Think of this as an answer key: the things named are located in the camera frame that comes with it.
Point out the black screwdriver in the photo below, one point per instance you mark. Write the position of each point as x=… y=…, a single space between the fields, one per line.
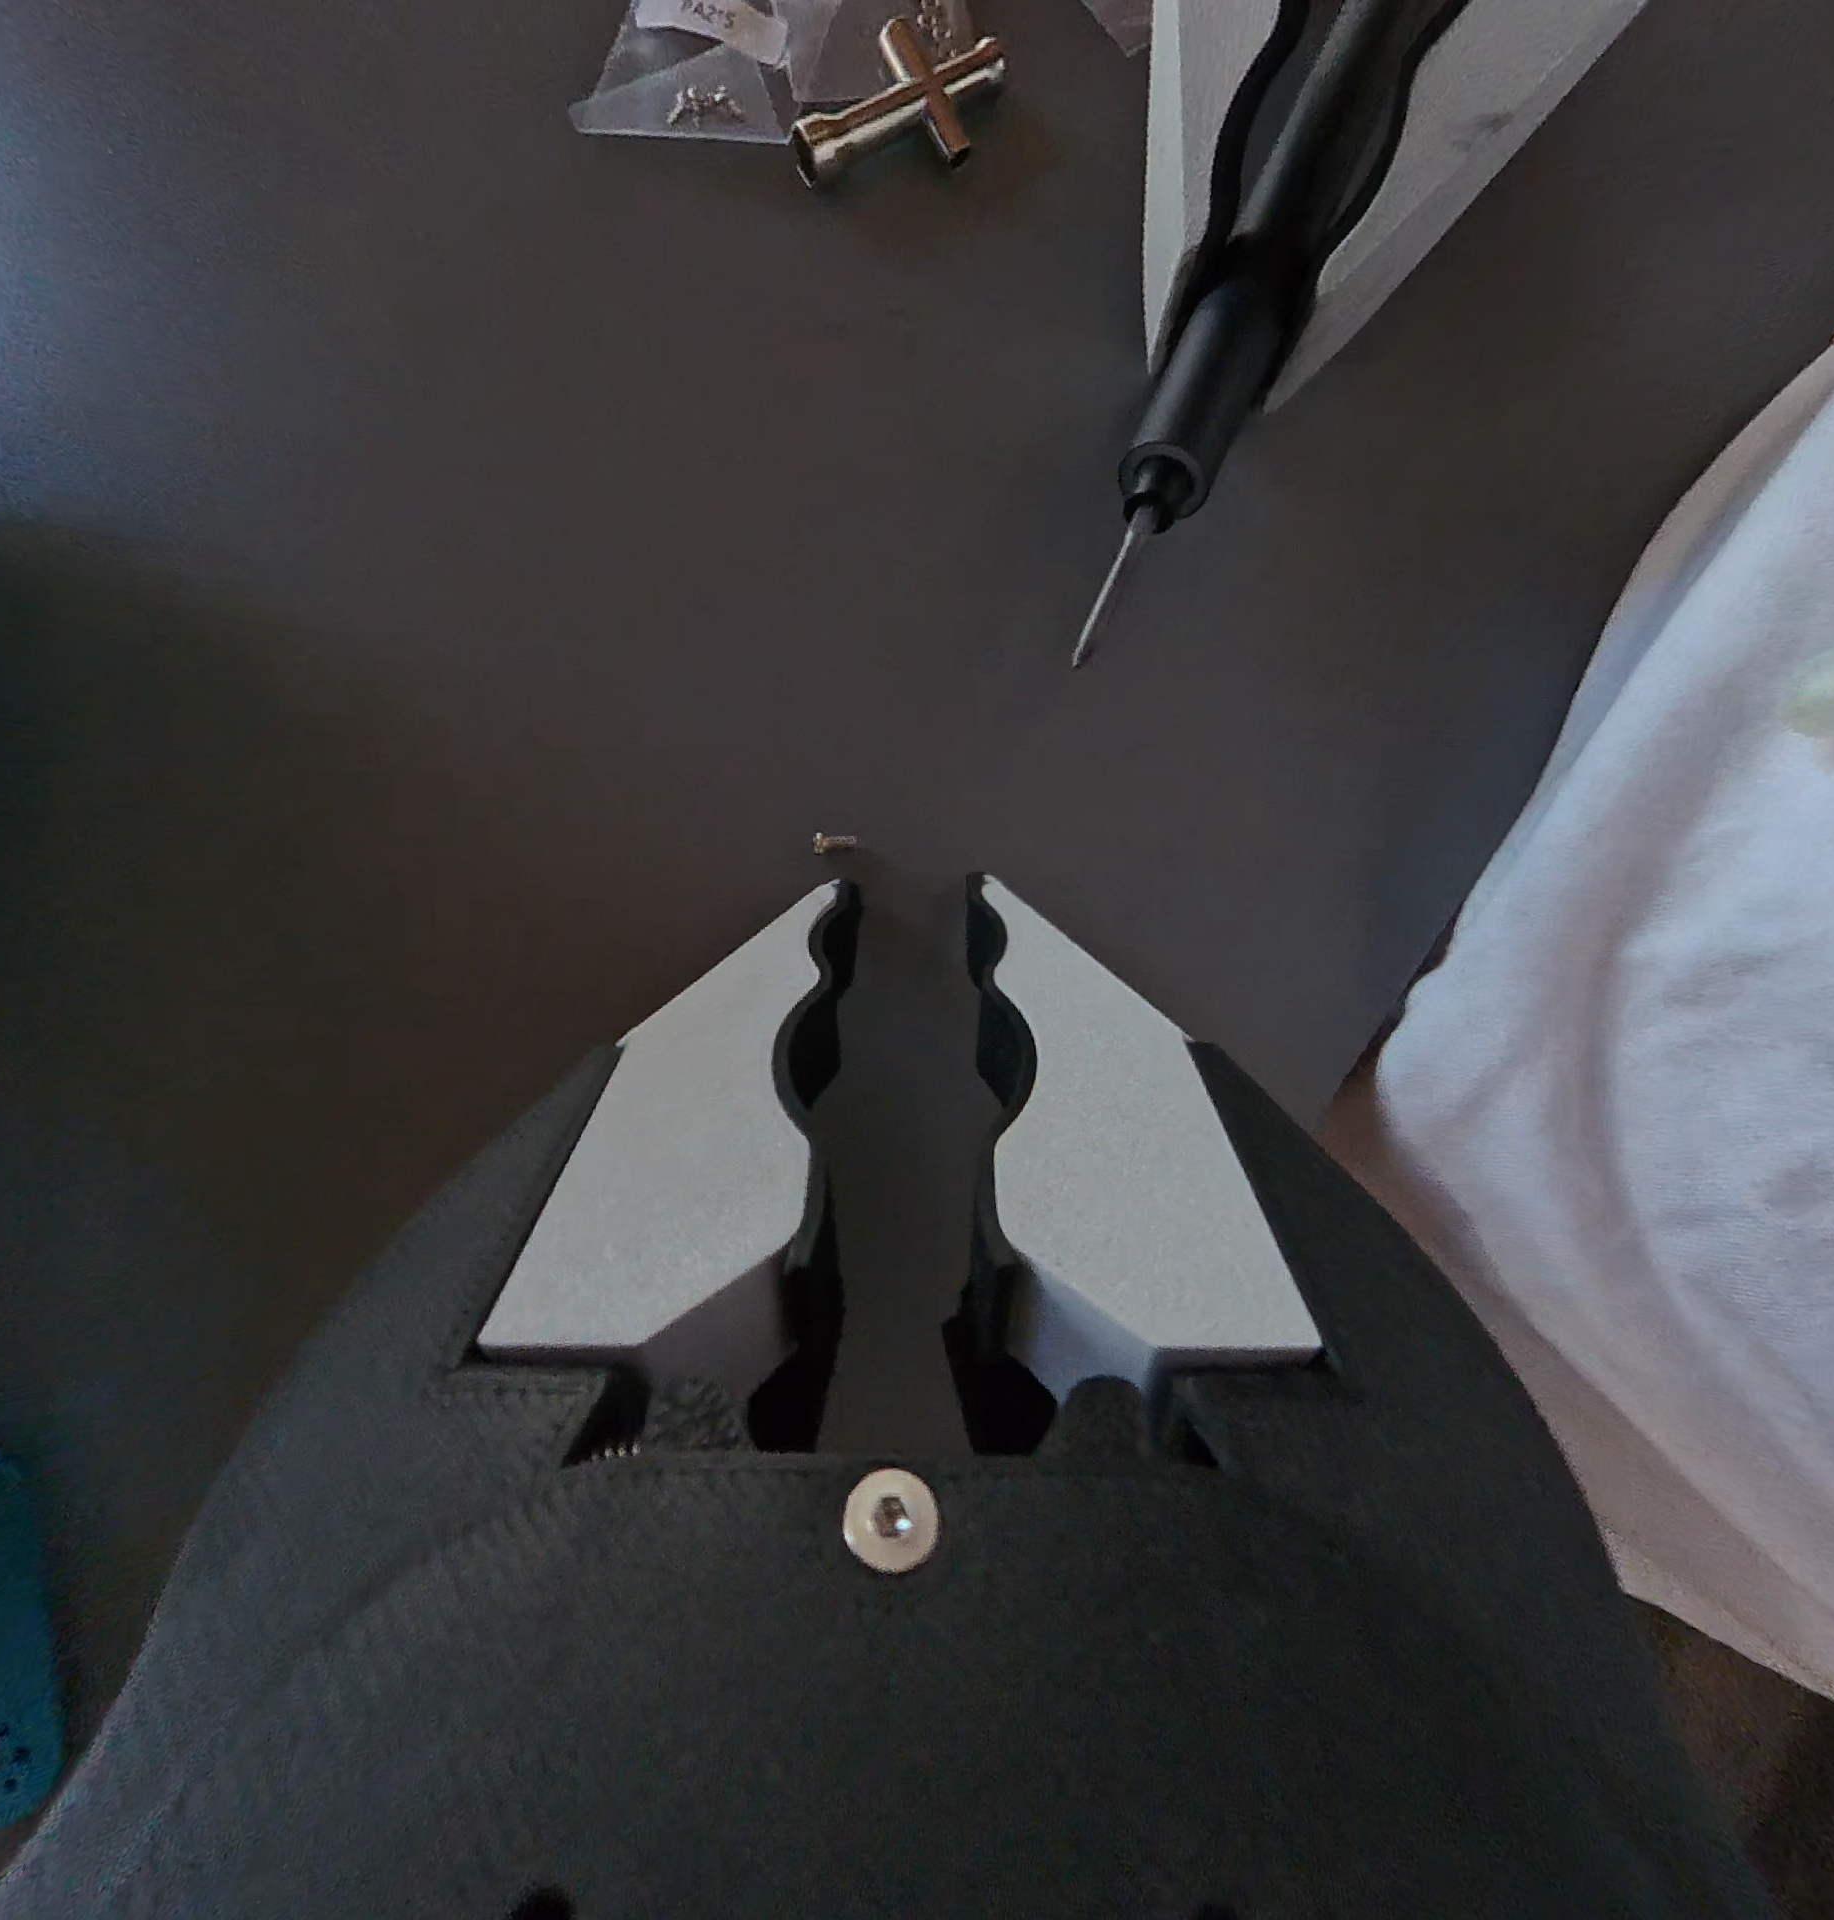
x=1219 y=376

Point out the clear bag of screws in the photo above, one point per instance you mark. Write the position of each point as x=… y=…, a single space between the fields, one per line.
x=678 y=103

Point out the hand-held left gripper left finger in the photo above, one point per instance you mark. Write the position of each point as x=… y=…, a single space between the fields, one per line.
x=663 y=1202

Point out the metal cross wrench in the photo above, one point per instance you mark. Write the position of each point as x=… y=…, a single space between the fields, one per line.
x=910 y=113

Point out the dark desk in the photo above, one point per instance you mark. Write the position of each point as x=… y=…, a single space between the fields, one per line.
x=406 y=601

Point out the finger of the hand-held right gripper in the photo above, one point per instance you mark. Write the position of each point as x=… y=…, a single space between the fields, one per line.
x=1474 y=120
x=1186 y=120

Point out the clear plastic bag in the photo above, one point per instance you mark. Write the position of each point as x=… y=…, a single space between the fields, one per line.
x=1122 y=22

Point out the blue perforated metal plate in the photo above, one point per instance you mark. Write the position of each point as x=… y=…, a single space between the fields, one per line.
x=3 y=1651

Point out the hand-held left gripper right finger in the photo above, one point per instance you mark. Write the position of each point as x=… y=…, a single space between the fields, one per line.
x=1143 y=1202

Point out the clear bag with white label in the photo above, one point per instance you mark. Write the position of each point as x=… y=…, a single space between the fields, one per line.
x=717 y=22

